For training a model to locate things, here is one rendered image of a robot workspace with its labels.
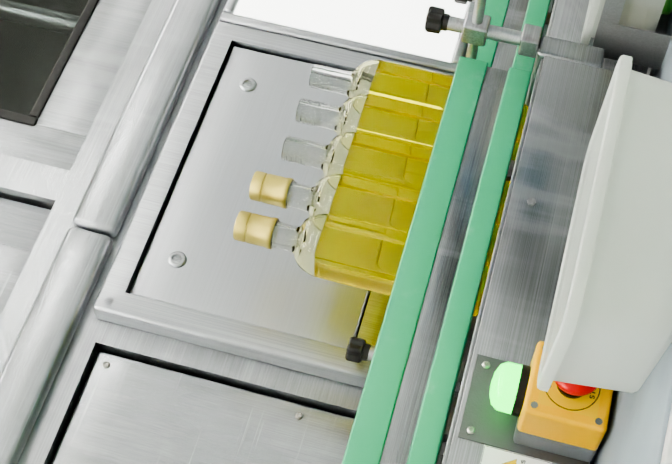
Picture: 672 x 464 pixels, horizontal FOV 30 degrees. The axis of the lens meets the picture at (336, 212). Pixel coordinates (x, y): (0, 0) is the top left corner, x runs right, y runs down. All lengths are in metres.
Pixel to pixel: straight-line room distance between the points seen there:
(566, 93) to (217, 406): 0.53
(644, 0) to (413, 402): 0.50
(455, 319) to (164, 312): 0.43
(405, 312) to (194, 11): 0.72
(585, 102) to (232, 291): 0.48
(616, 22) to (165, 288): 0.60
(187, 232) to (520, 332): 0.53
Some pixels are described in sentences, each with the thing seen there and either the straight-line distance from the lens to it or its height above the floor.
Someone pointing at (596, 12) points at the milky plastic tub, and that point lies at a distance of 1.38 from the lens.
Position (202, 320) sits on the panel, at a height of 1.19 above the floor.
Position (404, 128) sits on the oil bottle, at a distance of 1.44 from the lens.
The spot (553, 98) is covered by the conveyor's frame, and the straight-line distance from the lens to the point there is 1.33.
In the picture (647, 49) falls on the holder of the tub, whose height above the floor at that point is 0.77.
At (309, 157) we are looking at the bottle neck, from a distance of 1.44.
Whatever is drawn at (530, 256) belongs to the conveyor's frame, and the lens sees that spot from 1.22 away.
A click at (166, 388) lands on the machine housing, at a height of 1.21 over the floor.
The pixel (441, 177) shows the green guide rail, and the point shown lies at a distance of 1.28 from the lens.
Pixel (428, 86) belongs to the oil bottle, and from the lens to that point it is 1.49.
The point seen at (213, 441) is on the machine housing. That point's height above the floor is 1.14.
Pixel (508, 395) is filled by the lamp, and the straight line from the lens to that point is 1.09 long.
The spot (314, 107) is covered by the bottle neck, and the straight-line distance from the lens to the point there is 1.47.
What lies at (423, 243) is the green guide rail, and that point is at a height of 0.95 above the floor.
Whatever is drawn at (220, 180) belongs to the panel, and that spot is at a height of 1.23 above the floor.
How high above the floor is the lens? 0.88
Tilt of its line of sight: 7 degrees up
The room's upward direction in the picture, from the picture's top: 76 degrees counter-clockwise
